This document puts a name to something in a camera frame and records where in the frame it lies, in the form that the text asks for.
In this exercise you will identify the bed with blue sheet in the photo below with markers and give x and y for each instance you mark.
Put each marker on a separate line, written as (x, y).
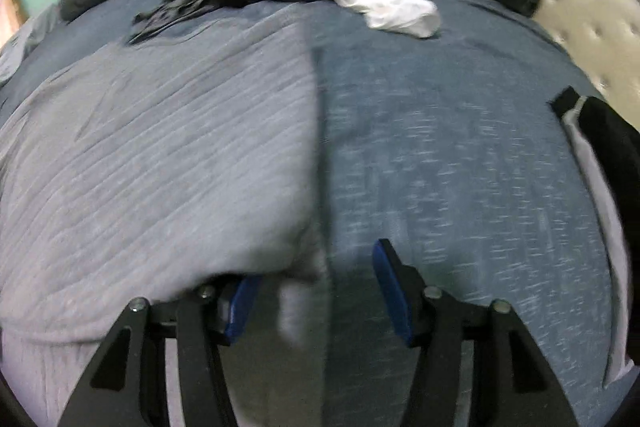
(450, 147)

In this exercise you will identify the grey sweater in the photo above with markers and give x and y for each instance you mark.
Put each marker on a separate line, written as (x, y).
(150, 177)

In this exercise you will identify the folded black clothes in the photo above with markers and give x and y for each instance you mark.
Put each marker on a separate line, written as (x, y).
(607, 142)

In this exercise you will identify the light grey blanket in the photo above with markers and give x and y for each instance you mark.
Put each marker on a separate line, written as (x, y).
(27, 42)

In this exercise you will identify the cream tufted headboard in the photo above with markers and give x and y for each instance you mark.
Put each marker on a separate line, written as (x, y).
(585, 2)

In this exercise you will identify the dark grey garment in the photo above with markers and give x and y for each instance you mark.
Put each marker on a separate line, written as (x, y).
(175, 9)

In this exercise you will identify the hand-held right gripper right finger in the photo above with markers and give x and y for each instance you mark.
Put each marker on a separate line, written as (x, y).
(395, 294)

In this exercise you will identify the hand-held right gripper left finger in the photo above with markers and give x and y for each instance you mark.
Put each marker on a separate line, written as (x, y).
(240, 309)

